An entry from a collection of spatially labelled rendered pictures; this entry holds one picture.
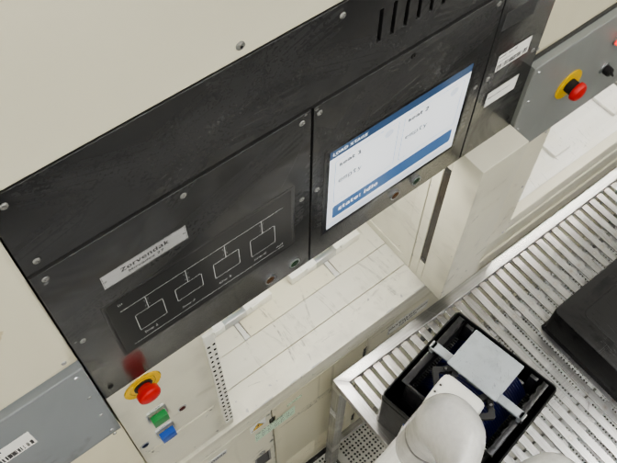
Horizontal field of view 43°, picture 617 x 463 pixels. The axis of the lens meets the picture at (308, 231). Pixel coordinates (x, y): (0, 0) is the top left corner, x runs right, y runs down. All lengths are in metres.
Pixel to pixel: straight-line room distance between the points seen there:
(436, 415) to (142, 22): 0.71
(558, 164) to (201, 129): 1.45
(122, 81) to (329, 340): 1.18
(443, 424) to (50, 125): 0.70
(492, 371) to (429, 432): 0.47
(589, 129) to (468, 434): 1.32
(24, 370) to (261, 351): 0.86
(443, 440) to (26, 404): 0.57
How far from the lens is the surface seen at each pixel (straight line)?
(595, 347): 1.98
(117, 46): 0.74
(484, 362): 1.64
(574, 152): 2.25
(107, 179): 0.86
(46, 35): 0.70
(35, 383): 1.12
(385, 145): 1.22
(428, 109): 1.24
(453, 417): 1.17
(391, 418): 1.82
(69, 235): 0.90
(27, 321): 0.99
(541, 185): 2.16
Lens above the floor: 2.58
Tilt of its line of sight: 59 degrees down
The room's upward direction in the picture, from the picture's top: 1 degrees clockwise
